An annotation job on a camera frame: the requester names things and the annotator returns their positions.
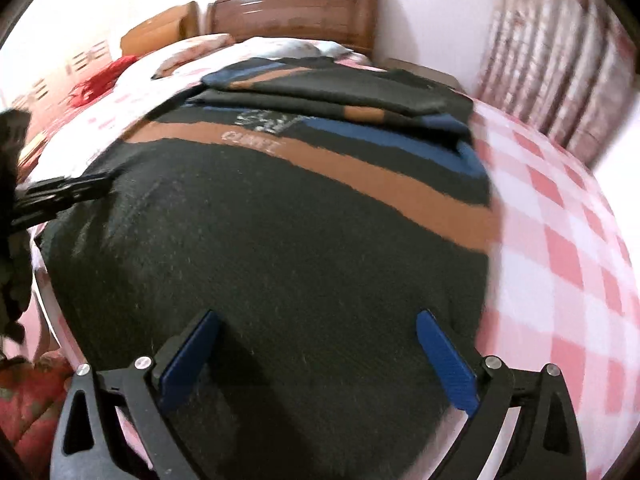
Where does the black striped knit sweater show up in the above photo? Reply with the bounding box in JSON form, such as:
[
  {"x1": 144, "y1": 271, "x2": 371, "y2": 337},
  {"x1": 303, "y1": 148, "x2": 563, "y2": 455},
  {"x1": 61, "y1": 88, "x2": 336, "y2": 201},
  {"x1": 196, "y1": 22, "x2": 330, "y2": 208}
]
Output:
[{"x1": 40, "y1": 58, "x2": 495, "y2": 479}]

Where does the red cloth on bed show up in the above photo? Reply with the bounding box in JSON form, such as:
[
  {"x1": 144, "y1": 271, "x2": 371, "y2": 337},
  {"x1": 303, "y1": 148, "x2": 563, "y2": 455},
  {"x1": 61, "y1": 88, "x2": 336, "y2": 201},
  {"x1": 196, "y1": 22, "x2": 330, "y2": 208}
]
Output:
[{"x1": 66, "y1": 55, "x2": 139, "y2": 108}]

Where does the pink checkered bed sheet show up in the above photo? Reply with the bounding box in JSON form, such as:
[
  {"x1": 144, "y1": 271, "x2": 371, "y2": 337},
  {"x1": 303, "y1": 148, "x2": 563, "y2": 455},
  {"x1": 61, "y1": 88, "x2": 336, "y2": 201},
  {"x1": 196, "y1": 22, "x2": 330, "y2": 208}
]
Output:
[{"x1": 29, "y1": 37, "x2": 639, "y2": 479}]

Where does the brown wooden cabinet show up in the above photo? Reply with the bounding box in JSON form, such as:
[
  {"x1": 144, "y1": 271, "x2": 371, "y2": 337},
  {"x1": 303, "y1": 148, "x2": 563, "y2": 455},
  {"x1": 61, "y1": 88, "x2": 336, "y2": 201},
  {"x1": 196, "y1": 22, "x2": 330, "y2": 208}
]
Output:
[{"x1": 120, "y1": 1, "x2": 200, "y2": 58}]

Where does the pink floral pillow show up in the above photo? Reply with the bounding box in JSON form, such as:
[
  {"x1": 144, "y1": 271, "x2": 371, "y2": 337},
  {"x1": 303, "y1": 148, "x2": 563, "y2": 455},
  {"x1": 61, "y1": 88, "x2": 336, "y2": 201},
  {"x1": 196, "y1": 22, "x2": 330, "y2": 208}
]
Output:
[{"x1": 151, "y1": 34, "x2": 235, "y2": 79}]

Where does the light blue floral pillow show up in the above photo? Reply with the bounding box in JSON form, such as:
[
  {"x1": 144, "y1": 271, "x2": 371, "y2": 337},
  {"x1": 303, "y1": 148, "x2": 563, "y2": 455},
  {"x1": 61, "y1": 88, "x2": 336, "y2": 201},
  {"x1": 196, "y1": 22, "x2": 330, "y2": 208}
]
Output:
[{"x1": 283, "y1": 38, "x2": 354, "y2": 60}]

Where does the wooden headboard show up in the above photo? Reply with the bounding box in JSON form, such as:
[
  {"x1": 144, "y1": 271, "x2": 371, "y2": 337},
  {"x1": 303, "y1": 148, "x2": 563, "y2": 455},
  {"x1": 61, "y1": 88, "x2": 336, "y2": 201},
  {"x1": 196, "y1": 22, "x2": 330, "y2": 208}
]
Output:
[{"x1": 204, "y1": 0, "x2": 378, "y2": 56}]

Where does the floral pink curtain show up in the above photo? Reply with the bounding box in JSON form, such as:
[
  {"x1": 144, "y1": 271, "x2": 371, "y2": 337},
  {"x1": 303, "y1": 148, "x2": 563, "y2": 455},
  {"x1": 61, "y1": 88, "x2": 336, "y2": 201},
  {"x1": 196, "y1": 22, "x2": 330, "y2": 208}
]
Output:
[{"x1": 475, "y1": 0, "x2": 638, "y2": 167}]

